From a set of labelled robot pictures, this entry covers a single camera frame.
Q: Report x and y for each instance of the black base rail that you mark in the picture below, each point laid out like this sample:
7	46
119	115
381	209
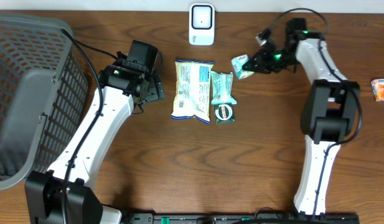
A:
260	217

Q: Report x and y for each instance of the cream blue snack bag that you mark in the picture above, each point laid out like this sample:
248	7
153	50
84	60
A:
192	97

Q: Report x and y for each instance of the dark green round-logo packet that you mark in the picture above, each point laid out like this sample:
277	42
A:
224	113

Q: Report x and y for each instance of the white barcode scanner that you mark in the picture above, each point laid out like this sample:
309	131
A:
201	24

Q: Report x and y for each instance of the green Kleenex tissue pack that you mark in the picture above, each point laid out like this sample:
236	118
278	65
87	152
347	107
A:
237	64

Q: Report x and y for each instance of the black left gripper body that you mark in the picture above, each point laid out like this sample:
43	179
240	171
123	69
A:
156	90

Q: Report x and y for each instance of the mint green snack packet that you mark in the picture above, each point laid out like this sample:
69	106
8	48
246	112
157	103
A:
222	88

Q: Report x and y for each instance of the grey plastic mesh basket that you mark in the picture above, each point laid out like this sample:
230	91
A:
43	92

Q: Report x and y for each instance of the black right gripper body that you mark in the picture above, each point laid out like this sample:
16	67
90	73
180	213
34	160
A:
270	60

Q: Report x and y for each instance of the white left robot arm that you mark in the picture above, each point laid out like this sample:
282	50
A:
64	193

